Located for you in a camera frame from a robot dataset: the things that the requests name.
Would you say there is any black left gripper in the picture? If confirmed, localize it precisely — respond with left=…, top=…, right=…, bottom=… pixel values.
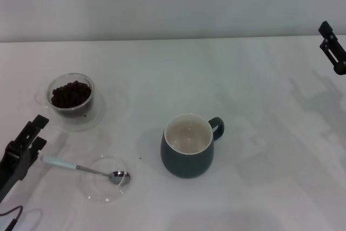
left=0, top=114, right=50, bottom=204

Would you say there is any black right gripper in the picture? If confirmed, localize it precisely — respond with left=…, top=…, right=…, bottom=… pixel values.
left=318, top=21, right=346, bottom=76

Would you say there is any dark green ceramic mug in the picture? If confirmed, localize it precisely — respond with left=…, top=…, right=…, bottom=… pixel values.
left=161, top=113, right=225, bottom=180

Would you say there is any clear double-walled glass cup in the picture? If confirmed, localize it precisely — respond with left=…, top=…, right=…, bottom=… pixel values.
left=34, top=72, right=95, bottom=120

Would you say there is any pile of coffee beans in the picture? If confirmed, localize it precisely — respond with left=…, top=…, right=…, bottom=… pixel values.
left=51, top=80, right=92, bottom=109

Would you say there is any clear glass saucer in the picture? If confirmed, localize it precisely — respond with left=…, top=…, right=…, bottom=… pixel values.
left=47, top=90, right=107, bottom=133

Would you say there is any small clear glass dish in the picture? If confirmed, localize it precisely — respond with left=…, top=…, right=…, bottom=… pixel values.
left=81, top=156, right=133, bottom=204

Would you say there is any blue-handled metal spoon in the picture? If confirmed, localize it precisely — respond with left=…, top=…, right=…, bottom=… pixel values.
left=41, top=155, right=131, bottom=186

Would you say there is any thin dark cable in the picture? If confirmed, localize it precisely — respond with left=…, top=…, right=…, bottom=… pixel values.
left=0, top=206, right=24, bottom=231

